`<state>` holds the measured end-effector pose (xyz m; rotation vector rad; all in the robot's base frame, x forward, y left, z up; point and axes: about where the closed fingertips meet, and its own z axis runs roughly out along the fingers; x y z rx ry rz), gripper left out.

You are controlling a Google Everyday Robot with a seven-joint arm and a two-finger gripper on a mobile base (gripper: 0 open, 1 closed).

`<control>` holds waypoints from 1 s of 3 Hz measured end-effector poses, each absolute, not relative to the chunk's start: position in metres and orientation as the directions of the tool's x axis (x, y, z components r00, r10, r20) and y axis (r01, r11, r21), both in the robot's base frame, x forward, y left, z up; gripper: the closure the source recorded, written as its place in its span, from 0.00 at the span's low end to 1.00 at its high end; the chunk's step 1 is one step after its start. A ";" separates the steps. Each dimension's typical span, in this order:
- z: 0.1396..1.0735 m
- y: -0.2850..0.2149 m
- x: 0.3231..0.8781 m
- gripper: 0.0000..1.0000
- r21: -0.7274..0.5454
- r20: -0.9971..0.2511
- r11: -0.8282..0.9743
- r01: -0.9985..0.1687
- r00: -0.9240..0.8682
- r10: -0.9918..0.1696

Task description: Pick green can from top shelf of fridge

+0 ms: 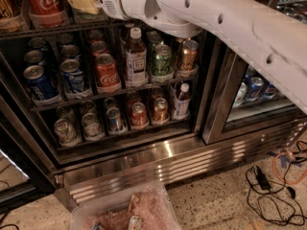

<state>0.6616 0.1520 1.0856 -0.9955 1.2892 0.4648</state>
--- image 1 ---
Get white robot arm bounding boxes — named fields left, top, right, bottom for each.
left=67, top=0, right=307, bottom=113

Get red Coca-Cola can top shelf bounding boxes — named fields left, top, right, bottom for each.
left=28, top=0, right=64, bottom=27

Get rear blue Pepsi can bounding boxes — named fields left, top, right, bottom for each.
left=28, top=37, right=49, bottom=52

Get front blue white Pepsi can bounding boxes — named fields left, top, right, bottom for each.
left=60, top=59, right=85, bottom=93

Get middle blue Pepsi can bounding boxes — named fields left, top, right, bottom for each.
left=24, top=50, right=47, bottom=66

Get yellow can top shelf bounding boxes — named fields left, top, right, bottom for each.
left=0, top=0, right=22, bottom=33

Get front red Coca-Cola can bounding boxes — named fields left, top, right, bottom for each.
left=95, top=54, right=120, bottom=87

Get green can middle shelf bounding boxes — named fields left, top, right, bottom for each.
left=152, top=44, right=172, bottom=77

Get copper can middle shelf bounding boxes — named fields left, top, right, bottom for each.
left=177, top=39, right=199, bottom=71

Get red can bottom shelf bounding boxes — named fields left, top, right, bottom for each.
left=131, top=103, right=148, bottom=127

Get blue can bottom shelf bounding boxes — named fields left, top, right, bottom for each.
left=106, top=107, right=124, bottom=133

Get gold can bottom shelf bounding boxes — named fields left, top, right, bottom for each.
left=153, top=98, right=168, bottom=123

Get silver can bottom shelf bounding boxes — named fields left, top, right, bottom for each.
left=83, top=113, right=104, bottom=140

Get white green can bottom shelf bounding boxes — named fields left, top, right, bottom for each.
left=54, top=119, right=81, bottom=147

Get tea bottle bottom shelf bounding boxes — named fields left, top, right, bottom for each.
left=173, top=83, right=191, bottom=120

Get steel fridge base grille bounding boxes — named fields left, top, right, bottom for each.
left=54, top=118, right=307, bottom=211

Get steel fridge door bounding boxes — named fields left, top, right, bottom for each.
left=202, top=39, right=305, bottom=144

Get Pepsi can behind door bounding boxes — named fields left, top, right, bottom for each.
left=245, top=77, right=264, bottom=102

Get iced tea bottle white cap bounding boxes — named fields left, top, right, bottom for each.
left=125, top=27, right=147, bottom=82

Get clear plastic bin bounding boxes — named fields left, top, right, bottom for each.
left=69, top=181, right=182, bottom=230

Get orange extension cable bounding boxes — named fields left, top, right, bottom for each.
left=272, top=141, right=307, bottom=186

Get black power adapter with cable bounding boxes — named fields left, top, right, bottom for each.
left=245, top=165, right=306, bottom=227

